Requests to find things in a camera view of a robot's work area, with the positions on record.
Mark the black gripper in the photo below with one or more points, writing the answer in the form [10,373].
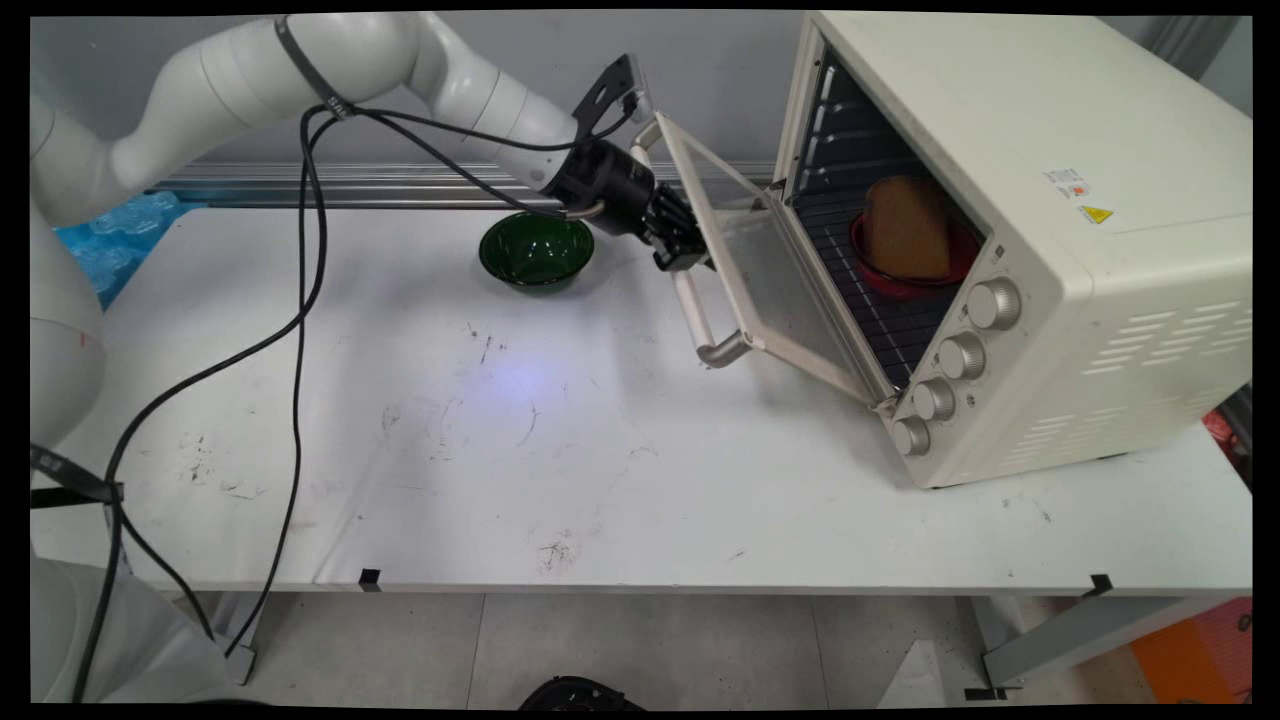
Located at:
[605,185]

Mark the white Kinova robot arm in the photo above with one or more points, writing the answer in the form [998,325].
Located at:
[230,80]

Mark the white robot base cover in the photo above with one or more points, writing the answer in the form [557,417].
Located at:
[140,640]

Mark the dark green glass bowl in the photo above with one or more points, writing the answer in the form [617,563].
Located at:
[530,255]

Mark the red bowl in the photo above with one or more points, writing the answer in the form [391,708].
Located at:
[895,285]

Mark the brown bread slice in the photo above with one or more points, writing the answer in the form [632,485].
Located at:
[908,228]

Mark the metal oven rack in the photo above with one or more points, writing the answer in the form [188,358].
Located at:
[890,325]

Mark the small silver oven knob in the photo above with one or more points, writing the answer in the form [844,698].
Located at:
[911,437]

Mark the large silver oven knob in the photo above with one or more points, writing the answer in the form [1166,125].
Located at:
[994,304]

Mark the white label sticker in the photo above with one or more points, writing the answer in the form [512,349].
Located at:
[1068,182]

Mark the yellow warning sticker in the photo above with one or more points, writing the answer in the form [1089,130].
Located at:
[1096,215]

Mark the cream toaster oven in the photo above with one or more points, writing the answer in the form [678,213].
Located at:
[1100,110]

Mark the black tape piece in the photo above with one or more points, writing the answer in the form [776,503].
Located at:
[370,579]
[1100,586]

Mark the black round floor object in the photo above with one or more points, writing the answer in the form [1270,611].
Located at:
[580,695]

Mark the blue bubble wrap sheet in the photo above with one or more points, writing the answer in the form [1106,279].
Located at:
[120,240]

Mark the grey table leg foot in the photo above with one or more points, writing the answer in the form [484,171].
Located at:
[1080,635]

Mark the red packet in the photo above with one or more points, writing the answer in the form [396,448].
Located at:
[1225,435]

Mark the grey table leg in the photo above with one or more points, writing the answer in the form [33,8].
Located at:
[245,625]

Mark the orange box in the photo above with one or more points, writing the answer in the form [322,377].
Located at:
[1195,655]

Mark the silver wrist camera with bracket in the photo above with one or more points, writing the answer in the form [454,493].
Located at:
[610,90]

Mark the aluminium rail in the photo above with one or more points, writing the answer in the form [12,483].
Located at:
[400,186]

